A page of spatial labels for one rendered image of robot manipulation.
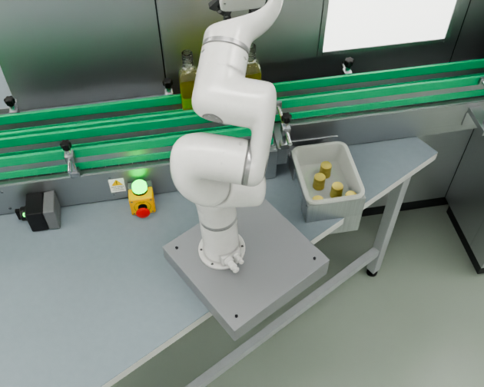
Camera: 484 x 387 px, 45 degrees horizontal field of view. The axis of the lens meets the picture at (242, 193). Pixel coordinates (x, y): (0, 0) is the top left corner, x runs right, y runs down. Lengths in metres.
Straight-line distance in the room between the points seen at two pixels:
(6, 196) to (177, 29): 0.68
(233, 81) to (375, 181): 0.93
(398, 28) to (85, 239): 1.13
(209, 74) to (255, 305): 0.69
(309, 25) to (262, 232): 0.63
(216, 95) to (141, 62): 0.86
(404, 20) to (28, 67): 1.13
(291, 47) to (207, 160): 0.87
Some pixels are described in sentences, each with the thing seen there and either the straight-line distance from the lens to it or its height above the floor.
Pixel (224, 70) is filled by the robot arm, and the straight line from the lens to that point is 1.00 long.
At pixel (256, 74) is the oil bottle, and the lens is 1.67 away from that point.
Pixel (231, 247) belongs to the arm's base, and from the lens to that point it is 1.51.
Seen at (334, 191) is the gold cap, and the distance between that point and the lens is 1.73.
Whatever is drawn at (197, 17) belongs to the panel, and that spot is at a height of 1.17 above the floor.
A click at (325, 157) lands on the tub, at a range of 1.83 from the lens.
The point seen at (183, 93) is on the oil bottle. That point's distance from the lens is 1.68.
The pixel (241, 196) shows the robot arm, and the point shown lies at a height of 1.18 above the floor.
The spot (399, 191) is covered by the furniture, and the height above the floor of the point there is 0.57.
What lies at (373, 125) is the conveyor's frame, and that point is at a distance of 1.90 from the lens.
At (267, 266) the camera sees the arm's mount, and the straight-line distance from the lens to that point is 1.55.
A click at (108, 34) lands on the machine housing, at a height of 1.12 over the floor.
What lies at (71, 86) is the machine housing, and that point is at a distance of 1.88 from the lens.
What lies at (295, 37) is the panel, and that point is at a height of 1.06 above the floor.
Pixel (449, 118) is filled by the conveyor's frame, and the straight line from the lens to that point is 2.01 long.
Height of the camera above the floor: 2.12
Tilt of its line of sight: 51 degrees down
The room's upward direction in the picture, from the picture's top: straight up
